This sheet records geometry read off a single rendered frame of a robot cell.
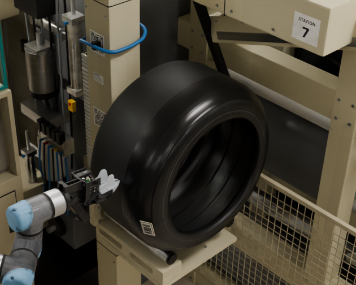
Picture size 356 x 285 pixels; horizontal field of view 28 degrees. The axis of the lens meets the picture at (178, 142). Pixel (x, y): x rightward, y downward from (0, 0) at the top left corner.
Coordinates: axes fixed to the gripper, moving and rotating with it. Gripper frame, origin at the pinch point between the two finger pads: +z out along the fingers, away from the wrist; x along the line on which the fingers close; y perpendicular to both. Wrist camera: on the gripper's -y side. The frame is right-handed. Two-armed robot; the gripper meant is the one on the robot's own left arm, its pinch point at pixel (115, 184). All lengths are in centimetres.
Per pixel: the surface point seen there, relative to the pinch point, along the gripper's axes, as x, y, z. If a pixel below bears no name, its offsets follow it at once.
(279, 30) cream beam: -18, 46, 43
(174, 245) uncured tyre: -11.9, -23.1, 16.0
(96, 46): 31.6, 29.3, 16.4
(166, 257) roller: -7.1, -32.0, 18.0
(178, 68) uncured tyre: 7.5, 27.6, 29.8
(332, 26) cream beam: -34, 52, 45
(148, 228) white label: -11.0, -11.8, 4.4
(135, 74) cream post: 28.2, 17.3, 30.8
